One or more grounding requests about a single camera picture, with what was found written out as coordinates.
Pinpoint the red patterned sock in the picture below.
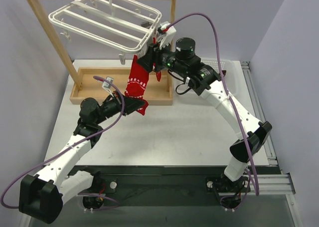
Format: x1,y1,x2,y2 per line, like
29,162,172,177
153,34,161,82
125,55,149,116

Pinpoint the white plastic clip hanger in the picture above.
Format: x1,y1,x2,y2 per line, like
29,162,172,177
48,0,162,64

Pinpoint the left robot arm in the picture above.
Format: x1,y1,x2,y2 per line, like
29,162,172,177
18,96,146,224

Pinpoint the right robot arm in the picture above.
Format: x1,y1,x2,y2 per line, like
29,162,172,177
137,37,272,193

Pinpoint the wooden hanger rack stand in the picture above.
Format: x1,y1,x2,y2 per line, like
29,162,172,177
27,0,176,104

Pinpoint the grey striped sock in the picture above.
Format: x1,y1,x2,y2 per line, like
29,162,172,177
141,21,152,28

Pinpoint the white plastic basket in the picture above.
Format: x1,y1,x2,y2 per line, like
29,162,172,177
166,57,238,95

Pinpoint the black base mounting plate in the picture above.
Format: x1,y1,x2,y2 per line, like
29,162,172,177
72,165,252,208

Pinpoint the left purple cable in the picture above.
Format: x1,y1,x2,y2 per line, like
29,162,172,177
0,75,125,210

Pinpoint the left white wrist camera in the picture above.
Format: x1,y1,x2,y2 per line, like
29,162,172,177
102,77,114,90

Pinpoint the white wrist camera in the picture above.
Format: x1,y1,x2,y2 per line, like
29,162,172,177
156,21,176,50
102,77,114,90

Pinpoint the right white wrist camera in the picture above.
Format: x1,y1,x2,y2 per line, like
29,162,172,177
156,21,176,50

